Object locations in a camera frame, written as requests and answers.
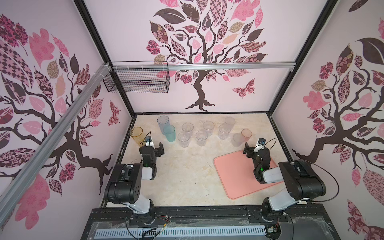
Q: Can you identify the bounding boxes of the amber plastic cup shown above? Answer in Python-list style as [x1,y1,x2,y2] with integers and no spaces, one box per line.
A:
[130,127,145,146]

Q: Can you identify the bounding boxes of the pink tray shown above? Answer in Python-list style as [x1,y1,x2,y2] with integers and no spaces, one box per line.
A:
[214,151,279,200]

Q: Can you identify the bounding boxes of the teal plastic cup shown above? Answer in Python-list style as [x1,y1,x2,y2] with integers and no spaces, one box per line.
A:
[164,125,176,143]

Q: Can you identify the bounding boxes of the blue-grey plastic cup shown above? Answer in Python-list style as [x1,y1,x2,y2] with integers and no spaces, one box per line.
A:
[157,115,170,135]

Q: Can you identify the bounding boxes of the clear cup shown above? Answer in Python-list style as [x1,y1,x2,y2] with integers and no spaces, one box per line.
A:
[224,117,236,130]
[182,123,194,137]
[196,130,208,147]
[178,132,190,148]
[218,124,232,140]
[203,121,215,136]

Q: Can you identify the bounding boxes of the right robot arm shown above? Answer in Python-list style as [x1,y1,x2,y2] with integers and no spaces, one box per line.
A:
[243,143,326,222]

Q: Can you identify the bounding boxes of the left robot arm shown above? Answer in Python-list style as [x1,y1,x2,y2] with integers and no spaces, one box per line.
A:
[104,142,165,215]

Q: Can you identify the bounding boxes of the orange-pink cup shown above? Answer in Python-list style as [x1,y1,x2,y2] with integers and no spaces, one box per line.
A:
[241,129,253,142]

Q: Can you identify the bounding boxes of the pale pink cup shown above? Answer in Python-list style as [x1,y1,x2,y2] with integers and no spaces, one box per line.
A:
[231,133,244,147]

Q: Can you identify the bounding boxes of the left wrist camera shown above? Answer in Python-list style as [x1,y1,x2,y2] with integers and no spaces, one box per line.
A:
[144,136,155,148]

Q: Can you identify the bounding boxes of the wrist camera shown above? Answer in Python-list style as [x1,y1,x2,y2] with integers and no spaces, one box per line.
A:
[254,138,266,153]
[144,136,155,148]

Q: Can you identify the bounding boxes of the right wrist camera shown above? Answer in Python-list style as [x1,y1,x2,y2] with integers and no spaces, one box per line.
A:
[254,138,266,153]

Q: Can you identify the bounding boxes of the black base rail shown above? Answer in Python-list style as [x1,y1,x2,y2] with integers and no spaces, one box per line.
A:
[82,204,339,240]

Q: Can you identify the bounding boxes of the black wire basket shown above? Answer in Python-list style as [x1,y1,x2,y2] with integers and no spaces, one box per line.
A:
[103,60,171,94]

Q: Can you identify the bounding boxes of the white slotted cable duct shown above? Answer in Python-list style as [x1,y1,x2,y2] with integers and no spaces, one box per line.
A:
[94,226,266,240]

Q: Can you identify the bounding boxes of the back aluminium rail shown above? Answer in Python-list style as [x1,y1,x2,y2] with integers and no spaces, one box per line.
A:
[113,62,296,71]

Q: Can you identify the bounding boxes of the aluminium rail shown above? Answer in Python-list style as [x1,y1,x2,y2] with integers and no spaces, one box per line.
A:
[1,63,111,225]
[113,62,296,71]

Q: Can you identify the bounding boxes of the left aluminium rail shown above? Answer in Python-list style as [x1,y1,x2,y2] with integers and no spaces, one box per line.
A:
[1,63,111,225]

